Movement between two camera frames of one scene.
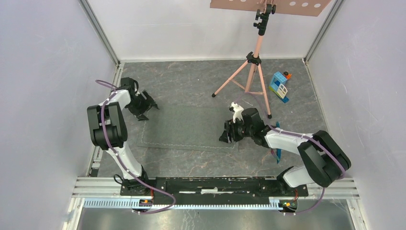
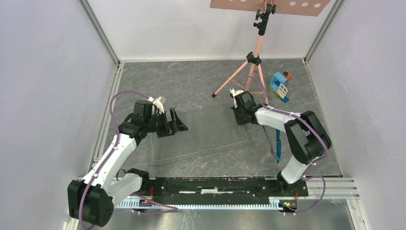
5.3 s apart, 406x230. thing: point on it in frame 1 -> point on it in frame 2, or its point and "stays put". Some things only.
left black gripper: x=149 y=102 -> x=171 y=127
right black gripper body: x=239 y=130 -> x=239 y=114
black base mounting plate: x=216 y=191 stays put
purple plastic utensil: x=273 y=153 stays put
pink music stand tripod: x=308 y=7 stays put
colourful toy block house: x=277 y=86 stays put
